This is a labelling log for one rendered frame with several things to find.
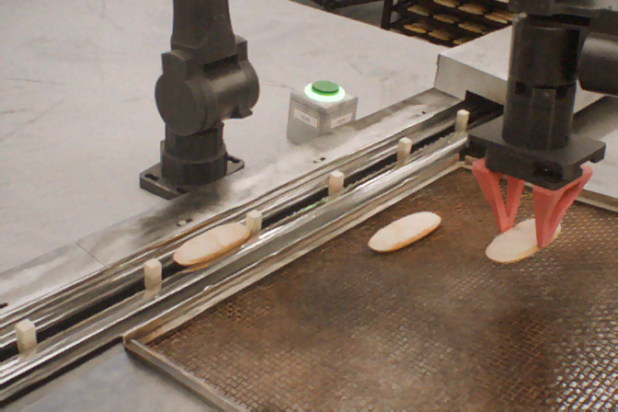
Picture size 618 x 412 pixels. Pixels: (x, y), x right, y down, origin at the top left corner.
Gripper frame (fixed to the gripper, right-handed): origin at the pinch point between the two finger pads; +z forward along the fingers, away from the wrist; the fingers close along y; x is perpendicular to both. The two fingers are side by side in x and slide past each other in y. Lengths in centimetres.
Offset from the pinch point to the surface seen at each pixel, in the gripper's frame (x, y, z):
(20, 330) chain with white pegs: -36.9, -26.7, 5.8
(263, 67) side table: 27, -67, 5
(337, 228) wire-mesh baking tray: -5.1, -18.8, 5.0
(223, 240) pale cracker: -13.4, -28.0, 6.7
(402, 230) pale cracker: -1.9, -12.8, 4.2
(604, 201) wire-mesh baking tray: 18.8, -1.5, 4.4
